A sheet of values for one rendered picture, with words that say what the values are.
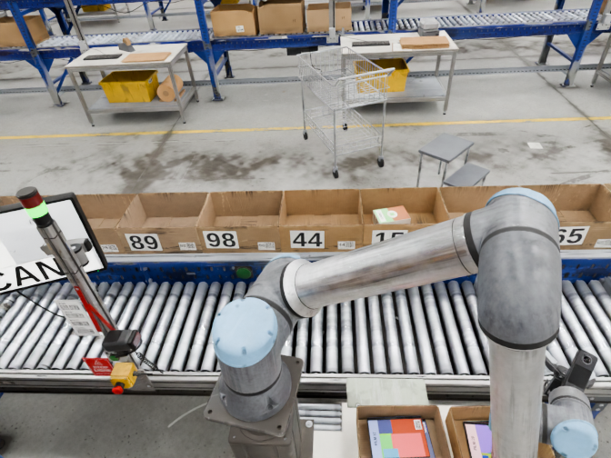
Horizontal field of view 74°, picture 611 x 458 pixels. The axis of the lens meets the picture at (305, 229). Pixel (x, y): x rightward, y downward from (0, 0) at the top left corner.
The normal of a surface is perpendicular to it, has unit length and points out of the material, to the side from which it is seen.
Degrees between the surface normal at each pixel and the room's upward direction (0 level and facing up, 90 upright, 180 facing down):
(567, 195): 90
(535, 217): 10
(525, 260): 29
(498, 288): 60
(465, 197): 90
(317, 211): 89
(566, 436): 64
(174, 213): 89
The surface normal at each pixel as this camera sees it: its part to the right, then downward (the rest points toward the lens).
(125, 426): -0.06, -0.77
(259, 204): -0.05, 0.63
